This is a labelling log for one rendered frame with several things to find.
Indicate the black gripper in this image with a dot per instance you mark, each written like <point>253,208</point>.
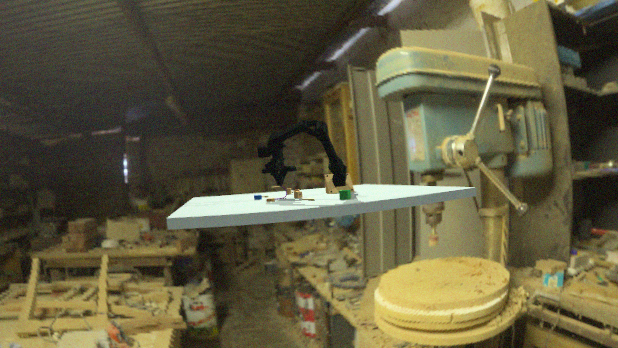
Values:
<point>283,170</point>

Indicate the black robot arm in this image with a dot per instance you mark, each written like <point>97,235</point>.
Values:
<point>275,144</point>

